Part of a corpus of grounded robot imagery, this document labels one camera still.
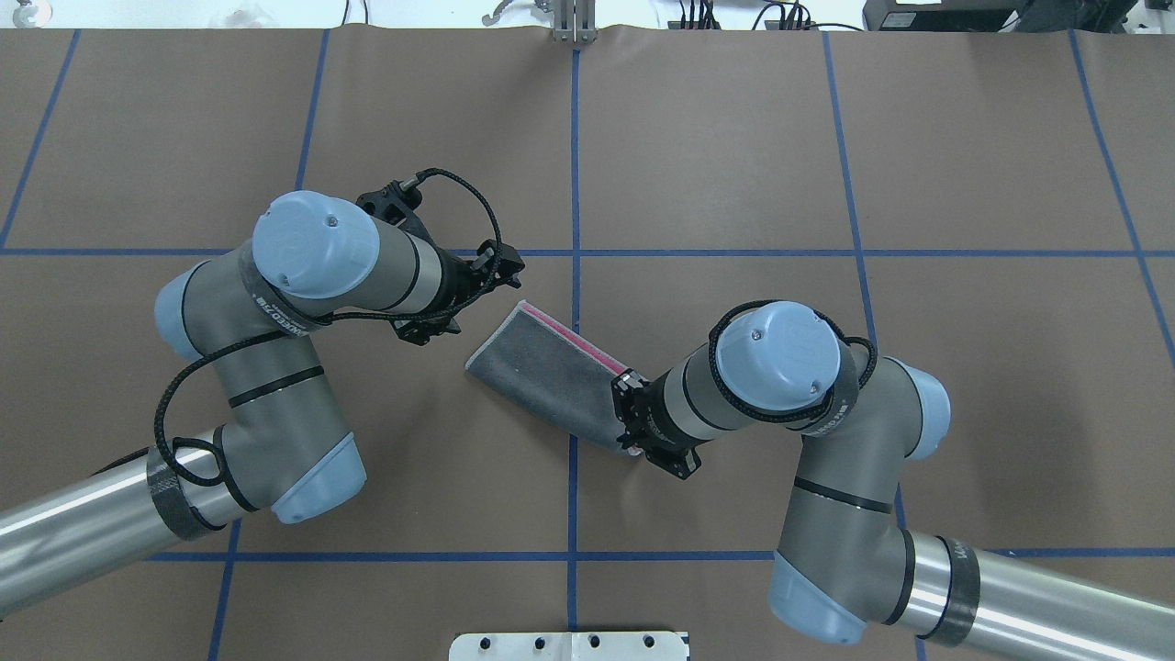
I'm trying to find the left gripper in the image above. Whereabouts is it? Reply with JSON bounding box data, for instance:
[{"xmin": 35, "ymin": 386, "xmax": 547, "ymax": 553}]
[{"xmin": 391, "ymin": 241, "xmax": 525, "ymax": 346}]

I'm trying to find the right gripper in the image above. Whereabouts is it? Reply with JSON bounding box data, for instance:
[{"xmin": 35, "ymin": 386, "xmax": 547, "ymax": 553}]
[{"xmin": 610, "ymin": 367, "xmax": 713, "ymax": 480}]

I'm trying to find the pink and grey towel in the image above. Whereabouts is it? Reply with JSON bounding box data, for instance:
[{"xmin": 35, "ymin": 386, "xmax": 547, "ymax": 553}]
[{"xmin": 464, "ymin": 301, "xmax": 643, "ymax": 457}]

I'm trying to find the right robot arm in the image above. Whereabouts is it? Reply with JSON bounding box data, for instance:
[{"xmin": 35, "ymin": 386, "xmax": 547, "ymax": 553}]
[{"xmin": 611, "ymin": 301, "xmax": 1171, "ymax": 660}]

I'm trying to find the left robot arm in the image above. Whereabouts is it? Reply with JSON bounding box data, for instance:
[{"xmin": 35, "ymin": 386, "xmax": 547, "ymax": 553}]
[{"xmin": 4, "ymin": 184, "xmax": 524, "ymax": 615}]

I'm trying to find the black power adapter box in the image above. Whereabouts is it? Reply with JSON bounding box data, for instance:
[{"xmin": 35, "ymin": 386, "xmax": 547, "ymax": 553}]
[{"xmin": 861, "ymin": 1, "xmax": 1021, "ymax": 33}]

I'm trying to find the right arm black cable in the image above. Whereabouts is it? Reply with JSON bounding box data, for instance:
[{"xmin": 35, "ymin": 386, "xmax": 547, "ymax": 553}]
[{"xmin": 707, "ymin": 301, "xmax": 880, "ymax": 429}]

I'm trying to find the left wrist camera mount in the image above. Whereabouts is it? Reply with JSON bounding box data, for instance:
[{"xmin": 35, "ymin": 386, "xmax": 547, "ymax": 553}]
[{"xmin": 355, "ymin": 176, "xmax": 432, "ymax": 241}]

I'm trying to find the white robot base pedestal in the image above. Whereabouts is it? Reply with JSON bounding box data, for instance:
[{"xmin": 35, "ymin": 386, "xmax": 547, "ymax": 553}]
[{"xmin": 448, "ymin": 630, "xmax": 692, "ymax": 660}]

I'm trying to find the aluminium frame post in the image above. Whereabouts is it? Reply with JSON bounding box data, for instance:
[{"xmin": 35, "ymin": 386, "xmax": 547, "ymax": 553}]
[{"xmin": 546, "ymin": 0, "xmax": 599, "ymax": 45}]

